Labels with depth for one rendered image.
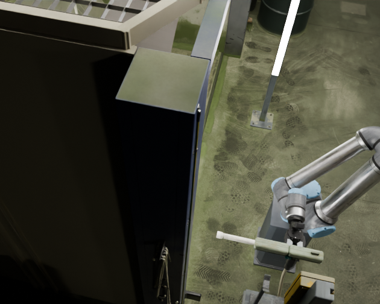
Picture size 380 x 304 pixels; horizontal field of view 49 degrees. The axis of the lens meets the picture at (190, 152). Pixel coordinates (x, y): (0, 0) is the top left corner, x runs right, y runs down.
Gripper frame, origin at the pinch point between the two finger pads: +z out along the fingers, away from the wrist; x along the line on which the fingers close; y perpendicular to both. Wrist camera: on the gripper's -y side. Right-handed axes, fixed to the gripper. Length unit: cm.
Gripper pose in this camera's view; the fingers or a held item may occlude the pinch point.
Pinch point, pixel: (293, 256)
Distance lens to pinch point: 203.8
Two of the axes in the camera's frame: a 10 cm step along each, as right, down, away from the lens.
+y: -0.5, 5.9, 8.0
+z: -2.1, 7.8, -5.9
